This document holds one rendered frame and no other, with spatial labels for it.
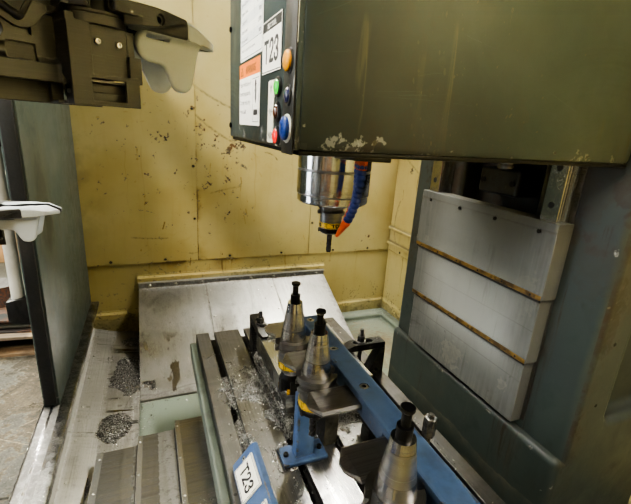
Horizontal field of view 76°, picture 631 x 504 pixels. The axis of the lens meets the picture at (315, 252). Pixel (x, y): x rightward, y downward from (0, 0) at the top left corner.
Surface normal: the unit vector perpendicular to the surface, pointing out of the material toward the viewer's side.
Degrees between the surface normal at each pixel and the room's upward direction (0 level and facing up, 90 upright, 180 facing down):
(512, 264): 90
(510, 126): 90
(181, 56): 90
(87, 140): 90
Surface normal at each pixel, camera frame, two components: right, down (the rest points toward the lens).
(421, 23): 0.37, 0.29
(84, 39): 0.78, 0.23
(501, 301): -0.92, 0.06
